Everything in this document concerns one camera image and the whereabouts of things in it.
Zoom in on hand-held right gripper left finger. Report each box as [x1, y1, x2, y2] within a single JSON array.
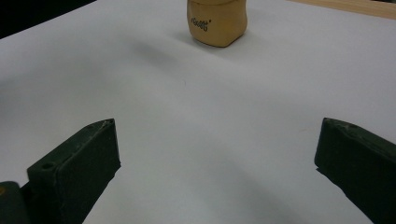
[[26, 118, 122, 224]]

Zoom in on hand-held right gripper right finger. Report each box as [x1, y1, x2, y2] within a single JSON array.
[[314, 117, 396, 224]]

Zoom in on brown holder with animal figure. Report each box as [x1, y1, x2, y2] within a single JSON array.
[[186, 0, 248, 49]]

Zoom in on wooden table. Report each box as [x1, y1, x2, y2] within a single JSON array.
[[285, 0, 396, 21]]

